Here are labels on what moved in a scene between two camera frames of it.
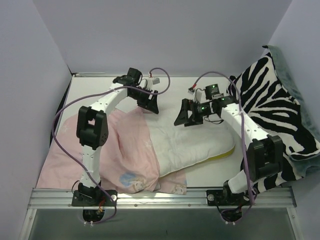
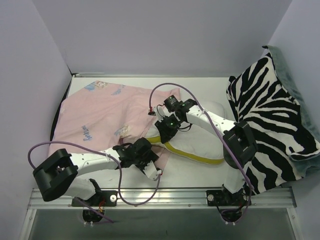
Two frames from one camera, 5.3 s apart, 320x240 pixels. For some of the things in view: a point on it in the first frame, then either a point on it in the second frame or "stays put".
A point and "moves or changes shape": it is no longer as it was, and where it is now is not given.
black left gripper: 146,99 to 141,163
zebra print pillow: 262,88 stays put
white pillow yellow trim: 178,147 moves or changes shape
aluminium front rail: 97,198 stays put
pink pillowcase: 130,163 moves or changes shape
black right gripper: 189,113 to 164,130
